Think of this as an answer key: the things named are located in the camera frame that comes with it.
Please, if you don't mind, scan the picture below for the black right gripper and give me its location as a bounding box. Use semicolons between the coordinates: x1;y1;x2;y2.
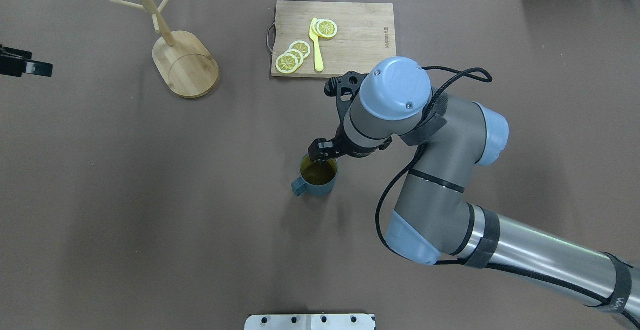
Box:
308;120;393;163

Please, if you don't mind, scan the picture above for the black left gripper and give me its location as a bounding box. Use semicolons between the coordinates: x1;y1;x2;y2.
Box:
0;45;53;77

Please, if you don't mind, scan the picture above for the blue cup yellow inside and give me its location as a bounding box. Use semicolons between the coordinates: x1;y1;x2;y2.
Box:
290;154;339;197

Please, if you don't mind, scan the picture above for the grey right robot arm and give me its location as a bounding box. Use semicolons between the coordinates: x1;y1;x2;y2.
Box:
308;56;640;330

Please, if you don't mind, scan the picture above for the wooden cup storage rack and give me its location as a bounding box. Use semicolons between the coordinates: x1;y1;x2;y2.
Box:
110;0;220;99

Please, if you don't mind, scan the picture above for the yellow plastic knife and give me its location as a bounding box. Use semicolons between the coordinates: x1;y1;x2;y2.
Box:
308;17;325;73

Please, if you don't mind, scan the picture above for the lemon slice front left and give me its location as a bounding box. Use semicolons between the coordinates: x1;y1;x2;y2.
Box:
274;52;300;75

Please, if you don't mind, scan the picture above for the lemon slice middle left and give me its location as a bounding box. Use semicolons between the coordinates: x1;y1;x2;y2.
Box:
285;49;305;65

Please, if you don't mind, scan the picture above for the lemon slice top right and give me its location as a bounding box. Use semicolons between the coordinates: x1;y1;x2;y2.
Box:
314;18;338;39

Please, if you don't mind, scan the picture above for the bamboo cutting board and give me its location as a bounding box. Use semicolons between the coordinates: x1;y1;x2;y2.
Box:
270;0;397;79

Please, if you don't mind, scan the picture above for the lemon slice under knife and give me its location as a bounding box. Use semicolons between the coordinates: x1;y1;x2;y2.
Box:
310;18;322;38

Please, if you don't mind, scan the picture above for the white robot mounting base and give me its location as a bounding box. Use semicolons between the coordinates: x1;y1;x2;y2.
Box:
244;312;378;330

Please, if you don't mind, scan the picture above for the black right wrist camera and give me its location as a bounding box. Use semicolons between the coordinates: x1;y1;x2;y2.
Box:
324;71;369;123

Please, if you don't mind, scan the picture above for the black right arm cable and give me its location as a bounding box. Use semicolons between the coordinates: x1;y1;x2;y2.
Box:
375;66;640;328

